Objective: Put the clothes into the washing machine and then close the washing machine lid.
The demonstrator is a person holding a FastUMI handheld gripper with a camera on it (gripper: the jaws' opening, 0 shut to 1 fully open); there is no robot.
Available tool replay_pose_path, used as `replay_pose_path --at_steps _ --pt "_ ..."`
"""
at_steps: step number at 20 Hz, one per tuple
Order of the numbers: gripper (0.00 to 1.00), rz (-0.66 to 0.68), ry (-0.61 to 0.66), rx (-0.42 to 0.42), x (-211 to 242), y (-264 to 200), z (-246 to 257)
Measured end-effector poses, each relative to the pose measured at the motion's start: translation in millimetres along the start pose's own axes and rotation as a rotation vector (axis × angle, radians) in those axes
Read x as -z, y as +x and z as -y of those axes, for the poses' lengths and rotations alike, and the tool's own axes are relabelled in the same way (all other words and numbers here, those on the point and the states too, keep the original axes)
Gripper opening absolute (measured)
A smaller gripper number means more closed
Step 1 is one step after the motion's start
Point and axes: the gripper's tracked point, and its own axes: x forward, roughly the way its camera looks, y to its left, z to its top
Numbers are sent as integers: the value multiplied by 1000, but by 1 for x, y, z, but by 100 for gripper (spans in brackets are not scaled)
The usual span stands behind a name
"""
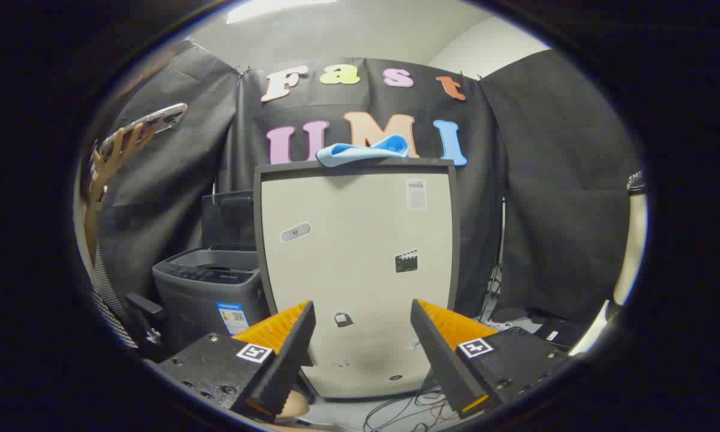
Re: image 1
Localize black flat device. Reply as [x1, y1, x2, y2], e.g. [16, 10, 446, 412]
[531, 316, 590, 352]

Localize smartphone in clear case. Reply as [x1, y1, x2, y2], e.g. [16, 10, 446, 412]
[98, 103, 188, 158]

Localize black power cables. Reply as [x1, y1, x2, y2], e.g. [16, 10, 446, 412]
[479, 264, 517, 332]

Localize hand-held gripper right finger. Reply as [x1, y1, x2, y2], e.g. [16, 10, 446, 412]
[410, 299, 577, 420]

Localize black backdrop cloth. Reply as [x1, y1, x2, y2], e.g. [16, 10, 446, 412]
[96, 39, 643, 326]

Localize grey washing machine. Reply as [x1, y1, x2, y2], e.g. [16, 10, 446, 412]
[152, 247, 271, 355]

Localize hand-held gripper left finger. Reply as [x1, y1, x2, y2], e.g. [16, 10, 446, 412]
[156, 301, 317, 422]

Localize tangled floor cables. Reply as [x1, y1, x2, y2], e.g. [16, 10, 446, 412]
[363, 384, 458, 432]

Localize light blue shirt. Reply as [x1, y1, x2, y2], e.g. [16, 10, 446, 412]
[316, 134, 410, 167]

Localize beige cabinet with grey frame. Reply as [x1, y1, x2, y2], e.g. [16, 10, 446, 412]
[253, 157, 461, 401]

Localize houndstooth patterned clothing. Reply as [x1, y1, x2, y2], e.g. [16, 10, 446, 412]
[93, 245, 140, 350]

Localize person's knee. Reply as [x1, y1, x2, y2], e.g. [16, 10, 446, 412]
[275, 390, 310, 421]

